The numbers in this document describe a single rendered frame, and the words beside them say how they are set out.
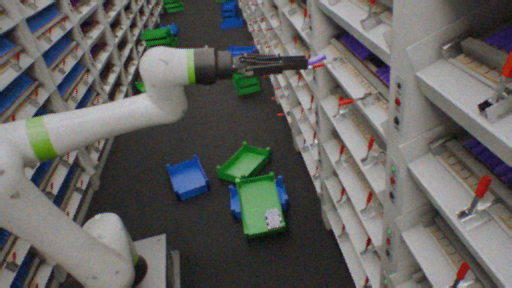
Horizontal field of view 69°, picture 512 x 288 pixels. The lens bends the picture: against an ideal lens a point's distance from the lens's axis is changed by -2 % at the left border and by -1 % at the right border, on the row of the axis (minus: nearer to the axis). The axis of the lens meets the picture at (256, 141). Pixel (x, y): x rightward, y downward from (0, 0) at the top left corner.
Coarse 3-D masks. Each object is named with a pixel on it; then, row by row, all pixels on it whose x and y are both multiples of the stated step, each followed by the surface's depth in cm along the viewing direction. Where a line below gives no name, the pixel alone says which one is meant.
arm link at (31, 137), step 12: (24, 120) 93; (36, 120) 93; (0, 132) 89; (12, 132) 90; (24, 132) 90; (36, 132) 91; (12, 144) 88; (24, 144) 90; (36, 144) 91; (48, 144) 92; (24, 156) 90; (36, 156) 92; (48, 156) 94
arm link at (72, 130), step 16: (144, 96) 101; (64, 112) 96; (80, 112) 96; (96, 112) 97; (112, 112) 97; (128, 112) 99; (144, 112) 100; (160, 112) 101; (176, 112) 102; (48, 128) 92; (64, 128) 93; (80, 128) 95; (96, 128) 96; (112, 128) 98; (128, 128) 100; (144, 128) 104; (64, 144) 94; (80, 144) 97
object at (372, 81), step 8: (336, 40) 127; (328, 48) 130; (336, 48) 125; (344, 48) 120; (336, 56) 122; (352, 56) 114; (344, 64) 115; (352, 64) 111; (360, 64) 108; (360, 72) 105; (368, 72) 103; (368, 80) 100; (376, 80) 98; (376, 88) 96; (384, 88) 93; (384, 96) 91; (384, 104) 91
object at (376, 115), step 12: (324, 36) 131; (336, 36) 130; (324, 48) 133; (324, 60) 126; (336, 72) 116; (348, 72) 113; (348, 84) 108; (360, 84) 105; (360, 96) 101; (360, 108) 99; (372, 108) 94; (384, 108) 92; (372, 120) 91; (384, 120) 81; (384, 132) 82
